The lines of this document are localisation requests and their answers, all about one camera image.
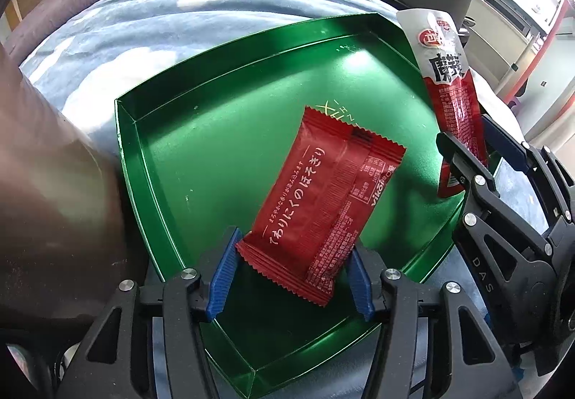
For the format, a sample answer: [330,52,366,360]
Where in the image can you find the green tray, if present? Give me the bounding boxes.
[114,13,501,393]

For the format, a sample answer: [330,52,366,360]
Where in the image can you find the blue cloud print blanket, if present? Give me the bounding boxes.
[18,0,555,399]

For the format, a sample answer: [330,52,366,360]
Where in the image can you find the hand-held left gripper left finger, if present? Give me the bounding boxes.
[56,226,243,399]

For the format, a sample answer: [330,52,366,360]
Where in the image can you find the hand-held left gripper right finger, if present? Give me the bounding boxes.
[348,246,524,399]

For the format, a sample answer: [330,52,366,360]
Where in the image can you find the pink rack frame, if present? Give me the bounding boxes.
[503,0,570,108]

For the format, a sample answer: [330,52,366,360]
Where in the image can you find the dark brown wooden panel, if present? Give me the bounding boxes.
[0,40,149,332]

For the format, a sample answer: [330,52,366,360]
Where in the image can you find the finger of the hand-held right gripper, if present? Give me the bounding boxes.
[483,114,575,229]
[437,132,558,373]

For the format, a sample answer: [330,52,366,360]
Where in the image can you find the white and red snack packet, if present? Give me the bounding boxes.
[396,8,490,199]

